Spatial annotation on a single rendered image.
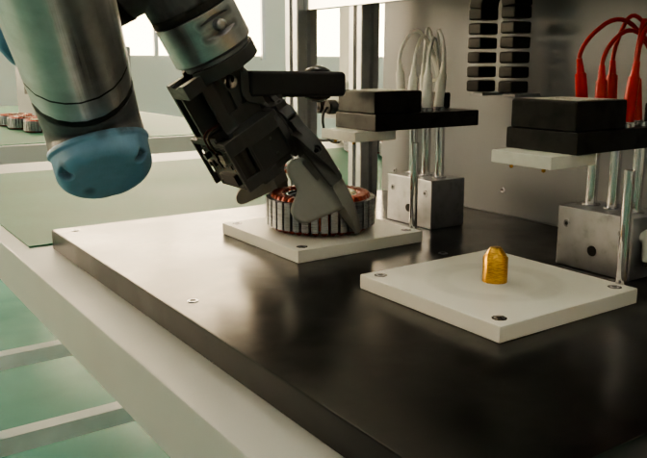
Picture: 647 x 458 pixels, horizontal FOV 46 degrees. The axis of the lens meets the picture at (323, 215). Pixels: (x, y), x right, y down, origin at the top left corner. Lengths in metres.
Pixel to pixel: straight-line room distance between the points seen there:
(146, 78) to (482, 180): 4.66
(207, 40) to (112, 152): 0.15
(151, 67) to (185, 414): 5.08
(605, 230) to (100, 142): 0.42
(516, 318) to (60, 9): 0.35
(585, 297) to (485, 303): 0.08
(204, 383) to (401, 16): 0.68
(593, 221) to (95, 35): 0.43
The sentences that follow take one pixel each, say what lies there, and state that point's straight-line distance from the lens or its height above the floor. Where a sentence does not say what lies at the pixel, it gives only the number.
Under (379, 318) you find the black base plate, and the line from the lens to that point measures 0.55.
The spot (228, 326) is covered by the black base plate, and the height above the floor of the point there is 0.77.
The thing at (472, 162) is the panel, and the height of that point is 0.83.
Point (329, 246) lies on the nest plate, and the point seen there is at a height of 0.78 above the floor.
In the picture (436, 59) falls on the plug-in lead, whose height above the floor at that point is 0.95.
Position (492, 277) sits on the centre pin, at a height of 0.79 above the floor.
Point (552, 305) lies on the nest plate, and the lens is 0.56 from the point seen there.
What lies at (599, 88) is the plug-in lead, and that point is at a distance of 0.68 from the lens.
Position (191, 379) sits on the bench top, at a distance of 0.51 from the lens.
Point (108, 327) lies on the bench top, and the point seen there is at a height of 0.75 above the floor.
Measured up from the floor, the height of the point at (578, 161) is 0.88.
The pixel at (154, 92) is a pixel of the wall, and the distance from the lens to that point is 5.52.
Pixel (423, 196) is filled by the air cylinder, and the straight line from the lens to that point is 0.83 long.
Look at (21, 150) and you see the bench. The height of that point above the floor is 0.74.
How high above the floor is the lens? 0.95
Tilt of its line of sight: 11 degrees down
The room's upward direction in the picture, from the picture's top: straight up
